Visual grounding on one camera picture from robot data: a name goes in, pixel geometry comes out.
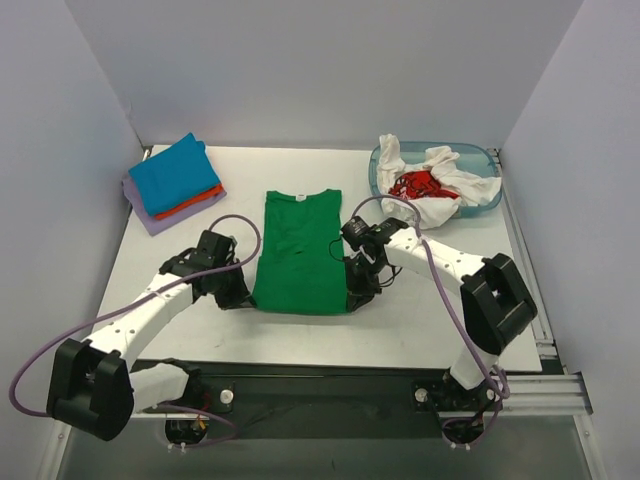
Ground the green t shirt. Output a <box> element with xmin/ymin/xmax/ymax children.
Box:
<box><xmin>253</xmin><ymin>189</ymin><xmax>347</xmax><ymax>316</ymax></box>

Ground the clear blue plastic bin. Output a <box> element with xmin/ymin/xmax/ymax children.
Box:
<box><xmin>400</xmin><ymin>141</ymin><xmax>503</xmax><ymax>218</ymax></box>

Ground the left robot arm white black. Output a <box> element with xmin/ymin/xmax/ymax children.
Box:
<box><xmin>46</xmin><ymin>231</ymin><xmax>250</xmax><ymax>441</ymax></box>

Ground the folded blue t shirt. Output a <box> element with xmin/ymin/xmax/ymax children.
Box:
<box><xmin>129</xmin><ymin>133</ymin><xmax>222</xmax><ymax>216</ymax></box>

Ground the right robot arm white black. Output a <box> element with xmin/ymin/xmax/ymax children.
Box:
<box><xmin>341</xmin><ymin>216</ymin><xmax>538</xmax><ymax>408</ymax></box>

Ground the aluminium frame rail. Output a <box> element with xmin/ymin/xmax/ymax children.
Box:
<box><xmin>140</xmin><ymin>369</ymin><xmax>591</xmax><ymax>417</ymax></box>

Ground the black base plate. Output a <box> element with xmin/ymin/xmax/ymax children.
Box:
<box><xmin>130</xmin><ymin>359</ymin><xmax>501</xmax><ymax>441</ymax></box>

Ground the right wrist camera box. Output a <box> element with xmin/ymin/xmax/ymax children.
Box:
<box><xmin>340</xmin><ymin>215</ymin><xmax>374</xmax><ymax>252</ymax></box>

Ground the folded orange t shirt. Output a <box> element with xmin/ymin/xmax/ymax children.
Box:
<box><xmin>153</xmin><ymin>184</ymin><xmax>226</xmax><ymax>220</ymax></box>

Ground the white t shirt red print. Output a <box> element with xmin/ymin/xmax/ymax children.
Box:
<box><xmin>368</xmin><ymin>134</ymin><xmax>502</xmax><ymax>230</ymax></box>

